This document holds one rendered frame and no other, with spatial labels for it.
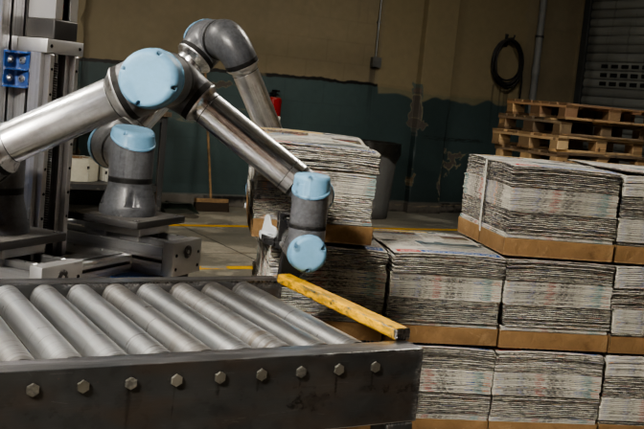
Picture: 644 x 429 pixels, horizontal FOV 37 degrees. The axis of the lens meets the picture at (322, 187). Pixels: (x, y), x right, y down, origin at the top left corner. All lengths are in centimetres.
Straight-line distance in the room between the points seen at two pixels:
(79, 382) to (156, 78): 76
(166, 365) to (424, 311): 112
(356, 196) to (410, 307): 30
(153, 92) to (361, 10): 818
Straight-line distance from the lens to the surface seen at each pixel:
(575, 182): 245
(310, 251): 189
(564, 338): 251
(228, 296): 181
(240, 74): 272
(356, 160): 227
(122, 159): 256
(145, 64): 191
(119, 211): 256
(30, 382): 131
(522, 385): 250
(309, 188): 189
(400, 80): 1028
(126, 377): 135
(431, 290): 237
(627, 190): 251
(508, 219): 240
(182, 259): 252
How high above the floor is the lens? 119
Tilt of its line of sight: 6 degrees down
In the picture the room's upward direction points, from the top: 5 degrees clockwise
